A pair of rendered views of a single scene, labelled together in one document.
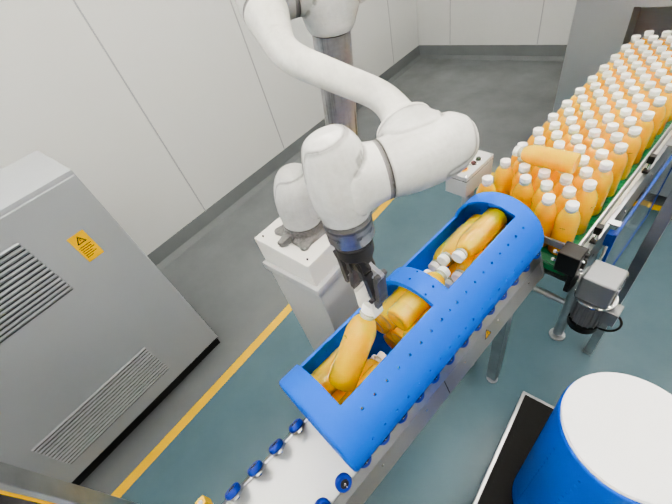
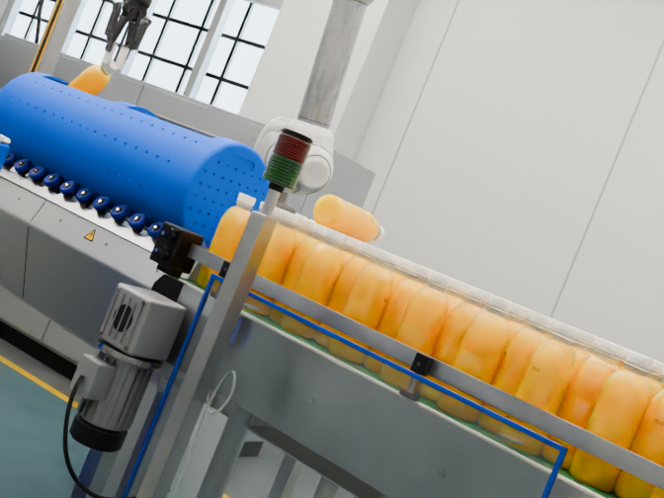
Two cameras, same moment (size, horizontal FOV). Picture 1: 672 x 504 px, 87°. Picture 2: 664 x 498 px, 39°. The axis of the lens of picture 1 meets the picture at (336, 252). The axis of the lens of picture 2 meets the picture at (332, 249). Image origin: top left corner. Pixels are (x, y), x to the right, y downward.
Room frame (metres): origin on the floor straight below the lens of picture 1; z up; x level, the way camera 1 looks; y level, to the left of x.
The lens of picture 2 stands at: (0.20, -2.76, 1.12)
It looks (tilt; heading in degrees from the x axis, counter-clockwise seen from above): 1 degrees down; 68
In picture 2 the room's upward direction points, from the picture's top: 22 degrees clockwise
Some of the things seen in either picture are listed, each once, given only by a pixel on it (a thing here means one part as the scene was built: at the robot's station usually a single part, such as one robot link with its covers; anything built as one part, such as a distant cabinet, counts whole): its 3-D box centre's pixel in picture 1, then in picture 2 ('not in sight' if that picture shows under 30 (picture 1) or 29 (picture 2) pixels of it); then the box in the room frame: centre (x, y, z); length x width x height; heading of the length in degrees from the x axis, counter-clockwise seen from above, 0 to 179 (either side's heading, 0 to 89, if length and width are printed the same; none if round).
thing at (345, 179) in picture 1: (343, 174); not in sight; (0.49, -0.05, 1.68); 0.13 x 0.11 x 0.16; 93
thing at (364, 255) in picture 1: (356, 253); (135, 4); (0.49, -0.04, 1.50); 0.08 x 0.07 x 0.09; 31
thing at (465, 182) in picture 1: (469, 172); not in sight; (1.19, -0.65, 1.05); 0.20 x 0.10 x 0.10; 121
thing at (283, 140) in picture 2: not in sight; (291, 148); (0.72, -1.13, 1.23); 0.06 x 0.06 x 0.04
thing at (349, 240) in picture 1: (349, 226); not in sight; (0.49, -0.04, 1.57); 0.09 x 0.09 x 0.06
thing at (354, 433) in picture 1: (422, 311); (120, 155); (0.58, -0.19, 1.09); 0.88 x 0.28 x 0.28; 121
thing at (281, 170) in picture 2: not in sight; (283, 171); (0.72, -1.13, 1.18); 0.06 x 0.06 x 0.05
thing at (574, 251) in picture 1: (568, 259); (177, 251); (0.69, -0.76, 0.95); 0.10 x 0.07 x 0.10; 31
